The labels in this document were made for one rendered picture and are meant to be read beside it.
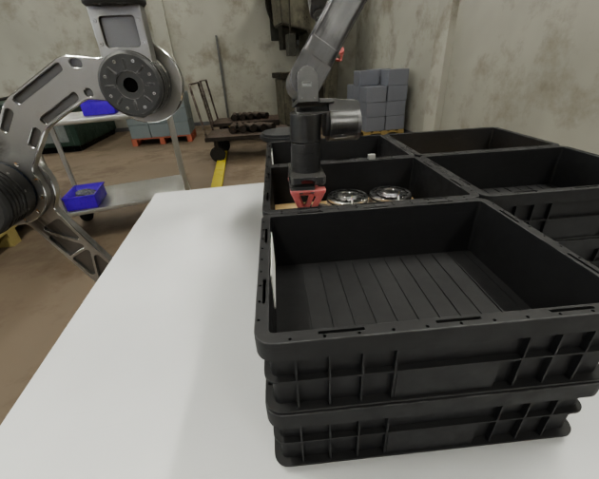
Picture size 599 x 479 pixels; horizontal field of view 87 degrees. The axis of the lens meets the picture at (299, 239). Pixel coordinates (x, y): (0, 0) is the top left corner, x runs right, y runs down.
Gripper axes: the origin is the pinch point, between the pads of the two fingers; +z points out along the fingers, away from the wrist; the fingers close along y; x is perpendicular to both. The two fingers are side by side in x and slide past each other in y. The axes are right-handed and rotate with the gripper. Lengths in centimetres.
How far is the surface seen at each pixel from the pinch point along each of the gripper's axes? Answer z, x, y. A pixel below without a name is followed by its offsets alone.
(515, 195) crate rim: -5.8, -37.3, -9.7
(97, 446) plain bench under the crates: 19, 33, -34
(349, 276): 5.2, -6.0, -16.4
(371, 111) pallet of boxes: 45, -150, 473
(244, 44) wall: -61, 61, 762
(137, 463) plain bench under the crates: 18.9, 26.3, -36.6
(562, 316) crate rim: -5.8, -21.1, -39.6
